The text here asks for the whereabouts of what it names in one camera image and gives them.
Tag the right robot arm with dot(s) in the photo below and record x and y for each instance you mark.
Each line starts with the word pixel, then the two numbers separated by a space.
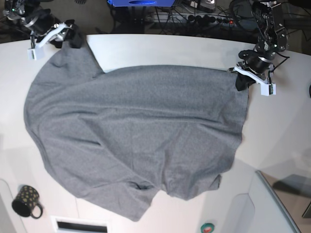
pixel 19 9

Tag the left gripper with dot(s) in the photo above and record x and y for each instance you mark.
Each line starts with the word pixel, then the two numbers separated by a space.
pixel 257 62

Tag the white slotted panel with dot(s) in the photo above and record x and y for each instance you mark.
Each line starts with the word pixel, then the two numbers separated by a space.
pixel 78 225

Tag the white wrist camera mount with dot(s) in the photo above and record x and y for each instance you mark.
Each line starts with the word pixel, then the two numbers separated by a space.
pixel 57 32
pixel 267 87

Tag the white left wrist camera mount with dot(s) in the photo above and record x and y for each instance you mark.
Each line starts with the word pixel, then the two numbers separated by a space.
pixel 267 87

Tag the grey t-shirt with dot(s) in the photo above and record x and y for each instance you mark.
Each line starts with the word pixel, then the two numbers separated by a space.
pixel 115 139

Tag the blue box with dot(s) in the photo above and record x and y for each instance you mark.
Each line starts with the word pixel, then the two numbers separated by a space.
pixel 152 3

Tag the black mug with yellow dots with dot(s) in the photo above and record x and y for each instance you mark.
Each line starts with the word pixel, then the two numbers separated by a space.
pixel 26 201

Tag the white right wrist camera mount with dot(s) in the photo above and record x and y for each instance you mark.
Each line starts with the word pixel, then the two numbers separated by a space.
pixel 57 32

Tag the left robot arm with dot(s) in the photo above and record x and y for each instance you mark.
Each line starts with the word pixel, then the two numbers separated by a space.
pixel 272 37

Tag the black power strip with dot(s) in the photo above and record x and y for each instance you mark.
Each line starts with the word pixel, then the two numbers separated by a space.
pixel 206 20

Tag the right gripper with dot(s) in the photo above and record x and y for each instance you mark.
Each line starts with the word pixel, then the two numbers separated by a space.
pixel 41 22

